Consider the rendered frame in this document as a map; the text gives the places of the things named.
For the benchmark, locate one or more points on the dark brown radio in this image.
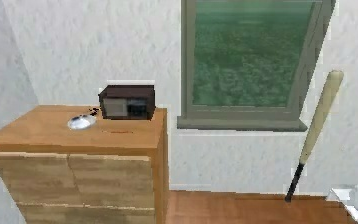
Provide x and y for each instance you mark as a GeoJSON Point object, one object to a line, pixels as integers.
{"type": "Point", "coordinates": [127, 101]}

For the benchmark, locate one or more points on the small black keys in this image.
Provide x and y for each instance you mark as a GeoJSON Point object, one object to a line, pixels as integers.
{"type": "Point", "coordinates": [94, 110]}

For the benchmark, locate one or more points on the grey framed window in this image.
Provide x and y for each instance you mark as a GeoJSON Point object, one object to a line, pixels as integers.
{"type": "Point", "coordinates": [250, 60]}

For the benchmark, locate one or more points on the silver round dish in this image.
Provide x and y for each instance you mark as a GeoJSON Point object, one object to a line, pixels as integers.
{"type": "Point", "coordinates": [81, 122]}

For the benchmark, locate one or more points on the white bed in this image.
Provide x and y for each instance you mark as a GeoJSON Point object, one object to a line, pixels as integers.
{"type": "Point", "coordinates": [353, 200]}

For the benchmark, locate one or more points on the wooden chest of drawers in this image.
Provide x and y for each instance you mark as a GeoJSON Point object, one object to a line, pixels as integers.
{"type": "Point", "coordinates": [87, 173]}

